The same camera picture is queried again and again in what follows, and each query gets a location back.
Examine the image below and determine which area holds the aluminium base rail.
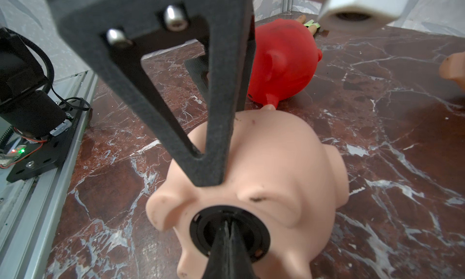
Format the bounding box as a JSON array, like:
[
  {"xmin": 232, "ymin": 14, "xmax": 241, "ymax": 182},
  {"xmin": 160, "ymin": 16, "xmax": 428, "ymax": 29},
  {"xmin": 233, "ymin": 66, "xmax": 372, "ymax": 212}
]
[{"xmin": 0, "ymin": 69, "xmax": 99, "ymax": 279}]

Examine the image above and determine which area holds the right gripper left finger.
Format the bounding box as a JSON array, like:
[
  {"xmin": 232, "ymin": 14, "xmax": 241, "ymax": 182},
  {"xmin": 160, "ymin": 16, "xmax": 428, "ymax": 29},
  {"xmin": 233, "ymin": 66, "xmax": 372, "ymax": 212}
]
[{"xmin": 202, "ymin": 220, "xmax": 230, "ymax": 279}]

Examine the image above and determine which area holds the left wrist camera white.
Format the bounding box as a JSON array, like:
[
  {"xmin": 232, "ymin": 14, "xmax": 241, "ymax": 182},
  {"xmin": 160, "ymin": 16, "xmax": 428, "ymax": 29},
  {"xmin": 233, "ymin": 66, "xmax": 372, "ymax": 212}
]
[{"xmin": 318, "ymin": 0, "xmax": 417, "ymax": 32}]

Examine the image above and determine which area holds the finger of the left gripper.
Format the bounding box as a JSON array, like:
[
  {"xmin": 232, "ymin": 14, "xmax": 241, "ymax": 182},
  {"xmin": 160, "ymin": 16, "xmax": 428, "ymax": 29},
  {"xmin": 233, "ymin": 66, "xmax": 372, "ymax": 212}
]
[
  {"xmin": 46, "ymin": 0, "xmax": 253, "ymax": 187},
  {"xmin": 184, "ymin": 15, "xmax": 256, "ymax": 112}
]

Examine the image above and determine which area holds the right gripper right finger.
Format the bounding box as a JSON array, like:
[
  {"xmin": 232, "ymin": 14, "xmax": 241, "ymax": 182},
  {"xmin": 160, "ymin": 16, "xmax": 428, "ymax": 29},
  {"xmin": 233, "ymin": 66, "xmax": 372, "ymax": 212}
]
[{"xmin": 226, "ymin": 221, "xmax": 257, "ymax": 279}]

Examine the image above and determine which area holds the red piggy bank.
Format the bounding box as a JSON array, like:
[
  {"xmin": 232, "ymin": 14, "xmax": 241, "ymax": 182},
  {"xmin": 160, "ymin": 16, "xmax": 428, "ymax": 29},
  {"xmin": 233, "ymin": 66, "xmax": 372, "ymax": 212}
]
[{"xmin": 247, "ymin": 18, "xmax": 323, "ymax": 107}]

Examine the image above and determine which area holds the pink piggy bank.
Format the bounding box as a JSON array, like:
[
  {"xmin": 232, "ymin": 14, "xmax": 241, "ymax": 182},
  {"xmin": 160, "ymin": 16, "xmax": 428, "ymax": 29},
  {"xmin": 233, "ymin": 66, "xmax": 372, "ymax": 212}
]
[{"xmin": 146, "ymin": 106, "xmax": 349, "ymax": 279}]

